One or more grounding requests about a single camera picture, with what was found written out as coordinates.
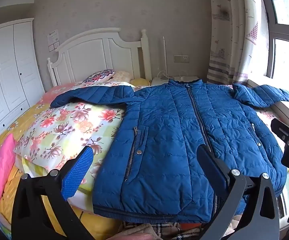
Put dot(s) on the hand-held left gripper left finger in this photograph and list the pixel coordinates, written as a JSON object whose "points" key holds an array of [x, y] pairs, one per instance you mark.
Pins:
{"points": [[77, 172]]}

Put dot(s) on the white nightstand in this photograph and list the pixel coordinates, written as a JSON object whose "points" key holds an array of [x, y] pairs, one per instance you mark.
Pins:
{"points": [[159, 82]]}

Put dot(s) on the yellow floral bed sheet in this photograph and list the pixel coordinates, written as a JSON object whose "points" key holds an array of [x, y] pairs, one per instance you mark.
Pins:
{"points": [[32, 111]]}

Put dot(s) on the patterned blue red pillow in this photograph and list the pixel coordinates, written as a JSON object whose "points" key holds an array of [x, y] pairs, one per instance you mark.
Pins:
{"points": [[99, 75]]}

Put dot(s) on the beige pillow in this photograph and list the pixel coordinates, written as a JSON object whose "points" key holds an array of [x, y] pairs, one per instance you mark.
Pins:
{"points": [[122, 76]]}

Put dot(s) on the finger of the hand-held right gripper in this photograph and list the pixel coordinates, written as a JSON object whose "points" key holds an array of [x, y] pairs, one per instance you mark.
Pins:
{"points": [[282, 130]]}

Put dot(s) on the yellow pillow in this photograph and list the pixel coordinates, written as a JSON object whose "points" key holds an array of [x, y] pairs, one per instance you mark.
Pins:
{"points": [[140, 82]]}

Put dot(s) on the white slim lamp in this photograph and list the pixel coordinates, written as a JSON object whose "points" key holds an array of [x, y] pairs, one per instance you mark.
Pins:
{"points": [[164, 55]]}

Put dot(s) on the white wardrobe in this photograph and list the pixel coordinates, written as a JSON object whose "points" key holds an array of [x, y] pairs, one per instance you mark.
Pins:
{"points": [[7, 75]]}

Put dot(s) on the wall switch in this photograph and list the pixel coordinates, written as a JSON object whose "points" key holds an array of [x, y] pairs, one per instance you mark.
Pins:
{"points": [[54, 47]]}

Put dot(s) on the white bed headboard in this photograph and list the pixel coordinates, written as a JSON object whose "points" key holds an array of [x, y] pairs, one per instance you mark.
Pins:
{"points": [[89, 55]]}

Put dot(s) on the paper notice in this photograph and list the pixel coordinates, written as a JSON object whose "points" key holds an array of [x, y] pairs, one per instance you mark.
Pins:
{"points": [[53, 36]]}

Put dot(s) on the printed curtain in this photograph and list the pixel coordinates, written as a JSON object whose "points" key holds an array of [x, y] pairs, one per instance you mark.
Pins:
{"points": [[234, 30]]}

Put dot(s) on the window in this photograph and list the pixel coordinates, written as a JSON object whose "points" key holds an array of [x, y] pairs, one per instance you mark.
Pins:
{"points": [[287, 55]]}

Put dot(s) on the blue puffer jacket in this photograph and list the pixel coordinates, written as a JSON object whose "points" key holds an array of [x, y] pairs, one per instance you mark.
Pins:
{"points": [[164, 120]]}

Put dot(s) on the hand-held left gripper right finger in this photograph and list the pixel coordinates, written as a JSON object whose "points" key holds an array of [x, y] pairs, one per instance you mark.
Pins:
{"points": [[213, 166]]}

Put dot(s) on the plaid blanket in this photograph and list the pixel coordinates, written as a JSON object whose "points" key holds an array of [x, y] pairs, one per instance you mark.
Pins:
{"points": [[169, 231]]}

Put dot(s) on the wall socket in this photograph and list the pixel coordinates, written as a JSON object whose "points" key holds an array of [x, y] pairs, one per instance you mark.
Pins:
{"points": [[181, 58]]}

